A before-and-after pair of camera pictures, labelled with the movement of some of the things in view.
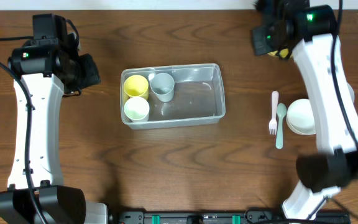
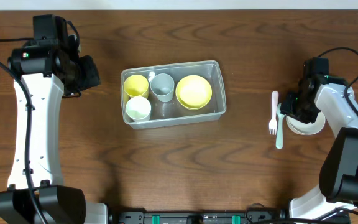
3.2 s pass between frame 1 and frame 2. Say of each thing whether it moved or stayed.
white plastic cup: stayed
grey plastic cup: stayed
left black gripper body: stayed
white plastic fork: stayed
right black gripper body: moved
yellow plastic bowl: moved
